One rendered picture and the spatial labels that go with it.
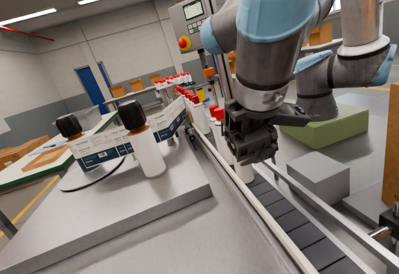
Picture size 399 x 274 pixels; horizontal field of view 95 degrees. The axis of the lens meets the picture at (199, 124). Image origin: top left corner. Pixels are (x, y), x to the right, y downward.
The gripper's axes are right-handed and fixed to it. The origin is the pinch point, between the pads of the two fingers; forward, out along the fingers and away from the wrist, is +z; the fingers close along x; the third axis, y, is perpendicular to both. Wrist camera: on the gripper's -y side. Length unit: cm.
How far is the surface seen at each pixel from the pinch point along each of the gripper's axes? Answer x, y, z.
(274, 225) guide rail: 13.9, 4.1, 1.6
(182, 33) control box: -62, -2, -7
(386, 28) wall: -269, -561, 201
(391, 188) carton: 16.9, -21.5, 1.4
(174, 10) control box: -67, -1, -14
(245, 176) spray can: -0.4, 1.5, 10.6
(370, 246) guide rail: 21.6, -3.1, -8.2
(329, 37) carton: -254, -355, 161
